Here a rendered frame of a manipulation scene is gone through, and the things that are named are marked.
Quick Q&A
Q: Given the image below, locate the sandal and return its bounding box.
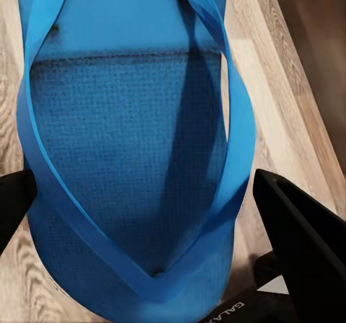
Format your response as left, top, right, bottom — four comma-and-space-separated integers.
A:
16, 0, 255, 323

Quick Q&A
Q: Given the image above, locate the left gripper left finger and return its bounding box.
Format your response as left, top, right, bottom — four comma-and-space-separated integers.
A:
0, 169, 37, 255

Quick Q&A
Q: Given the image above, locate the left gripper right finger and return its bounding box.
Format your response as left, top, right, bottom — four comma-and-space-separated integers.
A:
252, 169, 346, 323

